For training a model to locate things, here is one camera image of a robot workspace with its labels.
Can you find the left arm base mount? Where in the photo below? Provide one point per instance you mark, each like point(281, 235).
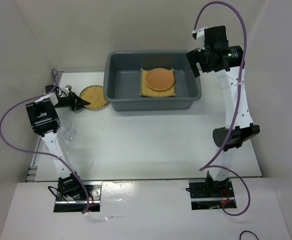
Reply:
point(76, 204)

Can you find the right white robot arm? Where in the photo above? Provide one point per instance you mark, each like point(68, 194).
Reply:
point(239, 126)

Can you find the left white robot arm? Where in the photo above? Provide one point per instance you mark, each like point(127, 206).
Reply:
point(70, 185)

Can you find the round green-rimmed bamboo tray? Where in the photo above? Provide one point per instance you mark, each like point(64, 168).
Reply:
point(94, 94)

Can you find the grey plastic bin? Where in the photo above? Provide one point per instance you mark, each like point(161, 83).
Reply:
point(122, 78)

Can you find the round orange woven tray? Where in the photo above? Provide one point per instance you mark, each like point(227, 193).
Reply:
point(160, 79)

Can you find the aluminium table edge rail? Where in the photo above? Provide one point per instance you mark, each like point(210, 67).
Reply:
point(45, 123)

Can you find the clear glass bowl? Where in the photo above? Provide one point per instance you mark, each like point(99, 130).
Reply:
point(67, 130)

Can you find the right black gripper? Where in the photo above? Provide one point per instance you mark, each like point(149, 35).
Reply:
point(195, 56)

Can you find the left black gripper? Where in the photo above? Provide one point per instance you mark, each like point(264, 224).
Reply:
point(77, 102)

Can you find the square bamboo mat tray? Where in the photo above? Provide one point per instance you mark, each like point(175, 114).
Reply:
point(146, 91)

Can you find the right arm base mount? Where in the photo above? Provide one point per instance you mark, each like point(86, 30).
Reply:
point(203, 197)

